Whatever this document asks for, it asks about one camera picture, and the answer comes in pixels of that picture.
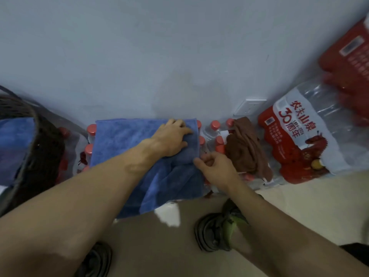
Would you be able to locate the person's left grey shoe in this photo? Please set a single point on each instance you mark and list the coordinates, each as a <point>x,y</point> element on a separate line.
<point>95,261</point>

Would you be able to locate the person's left hand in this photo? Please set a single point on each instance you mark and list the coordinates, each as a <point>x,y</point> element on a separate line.
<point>170,139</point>

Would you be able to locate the dark brown wicker basket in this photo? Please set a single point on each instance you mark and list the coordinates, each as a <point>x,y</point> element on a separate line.
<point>43,158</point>

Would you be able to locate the light blue towel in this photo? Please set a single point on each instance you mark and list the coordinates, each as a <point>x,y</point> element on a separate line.
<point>121,141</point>
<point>14,135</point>

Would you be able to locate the person's right grey shoe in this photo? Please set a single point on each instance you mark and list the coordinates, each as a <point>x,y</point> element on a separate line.
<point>207,233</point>

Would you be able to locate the person's left forearm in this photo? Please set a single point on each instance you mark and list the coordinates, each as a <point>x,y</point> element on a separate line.
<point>72,216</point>

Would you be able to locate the brown towel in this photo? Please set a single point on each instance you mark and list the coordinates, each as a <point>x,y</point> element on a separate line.
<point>245,150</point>

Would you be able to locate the person's right hand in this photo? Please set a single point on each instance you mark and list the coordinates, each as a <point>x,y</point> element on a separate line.
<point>219,170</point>

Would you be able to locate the person's grey shoe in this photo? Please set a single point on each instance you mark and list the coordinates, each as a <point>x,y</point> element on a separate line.
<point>95,261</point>
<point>207,233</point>

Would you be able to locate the white wall socket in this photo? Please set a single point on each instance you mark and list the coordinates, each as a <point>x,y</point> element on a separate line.
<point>249,106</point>

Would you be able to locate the person's right forearm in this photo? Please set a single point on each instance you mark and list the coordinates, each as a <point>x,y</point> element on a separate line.
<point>288,239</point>

